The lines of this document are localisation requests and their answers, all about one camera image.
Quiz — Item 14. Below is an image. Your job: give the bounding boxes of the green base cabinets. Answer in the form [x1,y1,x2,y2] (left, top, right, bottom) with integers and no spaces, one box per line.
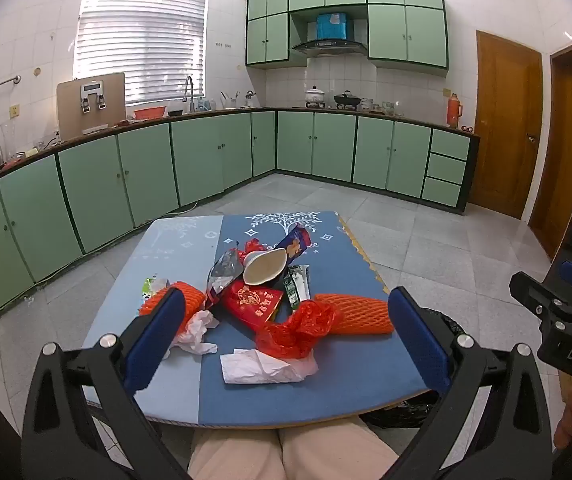
[0,108,480,312]

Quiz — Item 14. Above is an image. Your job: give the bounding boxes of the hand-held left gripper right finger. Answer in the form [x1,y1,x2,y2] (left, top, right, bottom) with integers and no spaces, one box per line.
[361,286,555,480]

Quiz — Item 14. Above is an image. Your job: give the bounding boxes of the long orange foam fruit net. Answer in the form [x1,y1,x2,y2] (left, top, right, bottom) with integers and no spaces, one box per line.
[313,292,395,336]

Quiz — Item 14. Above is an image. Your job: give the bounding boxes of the green wall cabinets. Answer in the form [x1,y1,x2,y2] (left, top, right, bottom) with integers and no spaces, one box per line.
[245,0,449,72]

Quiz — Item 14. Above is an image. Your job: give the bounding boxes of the black trash bag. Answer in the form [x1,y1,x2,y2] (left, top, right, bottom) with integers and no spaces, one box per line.
[358,310,471,431]

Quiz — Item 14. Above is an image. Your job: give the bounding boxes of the steel faucet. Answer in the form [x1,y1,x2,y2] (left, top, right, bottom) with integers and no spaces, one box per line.
[183,76,198,114]

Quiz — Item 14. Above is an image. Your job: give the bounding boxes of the person's beige trousers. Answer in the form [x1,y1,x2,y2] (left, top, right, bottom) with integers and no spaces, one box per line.
[188,415,399,480]

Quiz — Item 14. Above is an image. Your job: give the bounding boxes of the cardboard box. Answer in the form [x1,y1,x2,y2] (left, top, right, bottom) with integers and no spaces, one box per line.
[56,72,127,141]

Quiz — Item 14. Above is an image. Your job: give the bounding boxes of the short orange foam fruit net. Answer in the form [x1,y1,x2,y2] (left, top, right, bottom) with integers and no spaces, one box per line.
[140,282,207,336]

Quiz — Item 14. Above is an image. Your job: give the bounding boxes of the white paper cup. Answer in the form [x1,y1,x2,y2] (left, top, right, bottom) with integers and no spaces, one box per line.
[242,247,287,287]

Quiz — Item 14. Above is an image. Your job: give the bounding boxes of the red thermos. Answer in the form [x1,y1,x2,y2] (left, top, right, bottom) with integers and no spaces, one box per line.
[446,92,463,129]

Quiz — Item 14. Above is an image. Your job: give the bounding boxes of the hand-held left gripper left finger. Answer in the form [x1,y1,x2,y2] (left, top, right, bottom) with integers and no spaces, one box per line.
[20,287,189,480]

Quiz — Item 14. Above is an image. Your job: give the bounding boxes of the large red plastic bag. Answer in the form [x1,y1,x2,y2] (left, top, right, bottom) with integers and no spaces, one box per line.
[256,301,343,360]

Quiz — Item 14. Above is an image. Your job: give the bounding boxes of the green and white wrapper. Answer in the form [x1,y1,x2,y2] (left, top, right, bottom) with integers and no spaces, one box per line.
[138,275,169,312]

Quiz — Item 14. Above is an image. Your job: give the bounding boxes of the white window blind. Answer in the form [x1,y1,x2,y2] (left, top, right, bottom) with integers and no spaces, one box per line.
[73,0,209,107]

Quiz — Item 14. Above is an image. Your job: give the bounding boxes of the silver snack bag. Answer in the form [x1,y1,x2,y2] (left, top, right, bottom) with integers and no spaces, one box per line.
[206,250,245,307]

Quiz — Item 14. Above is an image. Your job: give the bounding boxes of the white tissue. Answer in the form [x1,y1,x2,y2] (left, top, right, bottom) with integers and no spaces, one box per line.
[220,347,319,386]
[163,310,221,361]

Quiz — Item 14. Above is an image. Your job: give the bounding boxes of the green sachet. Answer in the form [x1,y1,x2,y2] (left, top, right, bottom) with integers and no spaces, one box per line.
[283,265,311,311]

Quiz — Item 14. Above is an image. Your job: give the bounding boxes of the blue snack bag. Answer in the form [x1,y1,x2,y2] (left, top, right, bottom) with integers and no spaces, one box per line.
[278,224,313,267]

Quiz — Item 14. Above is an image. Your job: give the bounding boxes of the blue two-tone table mat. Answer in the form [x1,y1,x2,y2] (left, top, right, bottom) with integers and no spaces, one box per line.
[82,211,434,428]

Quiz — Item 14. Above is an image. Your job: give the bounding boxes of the small red plastic wrapper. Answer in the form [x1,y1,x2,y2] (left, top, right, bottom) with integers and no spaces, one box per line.
[231,239,267,261]

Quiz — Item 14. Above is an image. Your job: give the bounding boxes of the wooden door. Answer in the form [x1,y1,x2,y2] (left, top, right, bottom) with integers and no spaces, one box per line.
[528,40,572,262]
[467,30,544,221]

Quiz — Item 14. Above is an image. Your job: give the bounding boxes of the range hood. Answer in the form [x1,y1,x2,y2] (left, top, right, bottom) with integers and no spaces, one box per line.
[292,39,369,58]

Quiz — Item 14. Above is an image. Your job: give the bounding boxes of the black wok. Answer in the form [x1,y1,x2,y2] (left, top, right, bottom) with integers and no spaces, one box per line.
[333,91,363,110]

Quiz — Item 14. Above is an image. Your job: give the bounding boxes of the red packet with gold print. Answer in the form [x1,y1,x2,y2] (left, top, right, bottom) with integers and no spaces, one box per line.
[218,280,284,328]

